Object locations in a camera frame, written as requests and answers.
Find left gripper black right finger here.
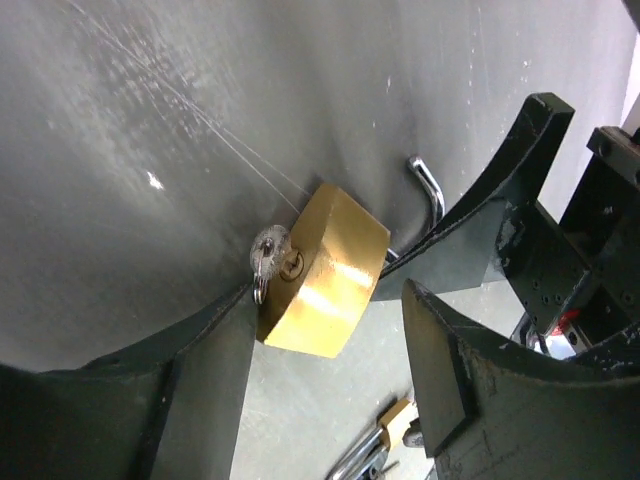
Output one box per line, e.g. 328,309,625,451
401,280,639,479

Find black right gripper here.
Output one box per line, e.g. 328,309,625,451
372,92,639,353

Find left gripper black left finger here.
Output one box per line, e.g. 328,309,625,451
1,287,256,479

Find large brass padlock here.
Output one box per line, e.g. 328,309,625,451
255,155,446,360

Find silver key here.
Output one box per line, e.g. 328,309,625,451
249,225,301,280

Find small brass padlock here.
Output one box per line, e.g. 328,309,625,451
327,397,417,480

